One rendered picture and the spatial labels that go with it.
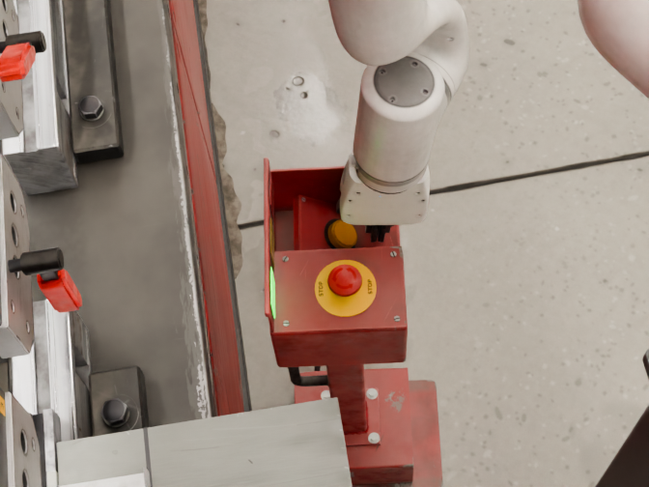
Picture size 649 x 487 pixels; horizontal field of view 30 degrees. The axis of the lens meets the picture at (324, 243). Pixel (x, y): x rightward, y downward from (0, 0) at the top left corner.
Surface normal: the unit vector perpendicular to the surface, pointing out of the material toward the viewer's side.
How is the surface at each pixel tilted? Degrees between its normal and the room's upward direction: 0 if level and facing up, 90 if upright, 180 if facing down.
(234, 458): 0
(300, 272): 0
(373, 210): 90
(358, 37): 88
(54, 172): 90
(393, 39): 83
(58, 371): 0
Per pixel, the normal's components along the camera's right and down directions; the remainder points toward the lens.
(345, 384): 0.03, 0.90
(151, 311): -0.04, -0.43
